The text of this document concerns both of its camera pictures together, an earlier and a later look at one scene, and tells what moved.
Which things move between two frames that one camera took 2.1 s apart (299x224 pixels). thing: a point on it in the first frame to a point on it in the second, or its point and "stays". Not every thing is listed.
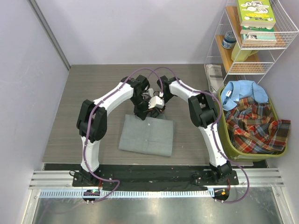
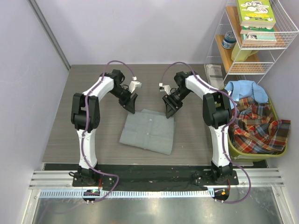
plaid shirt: x=253 y=129 stays
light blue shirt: x=232 y=91 stays
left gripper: x=141 y=113 to x=130 y=106
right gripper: x=156 y=112 to x=170 y=111
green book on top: x=256 y=13 stays
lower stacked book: x=258 y=35 stays
